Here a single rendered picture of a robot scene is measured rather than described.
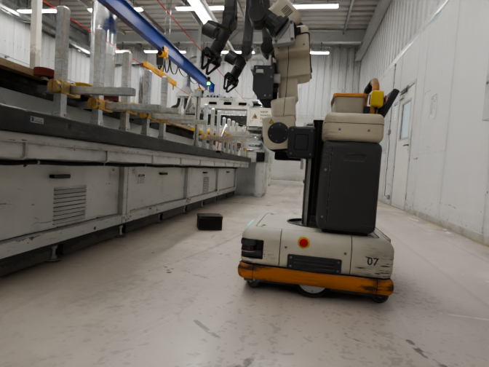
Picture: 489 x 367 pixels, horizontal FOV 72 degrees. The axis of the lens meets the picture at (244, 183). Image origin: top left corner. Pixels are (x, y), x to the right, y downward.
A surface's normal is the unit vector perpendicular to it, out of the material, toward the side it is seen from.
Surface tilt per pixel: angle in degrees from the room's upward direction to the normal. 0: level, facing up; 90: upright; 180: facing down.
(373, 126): 90
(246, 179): 90
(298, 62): 90
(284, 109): 90
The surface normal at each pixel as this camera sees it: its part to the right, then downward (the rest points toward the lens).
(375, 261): -0.18, 0.04
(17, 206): 0.98, 0.10
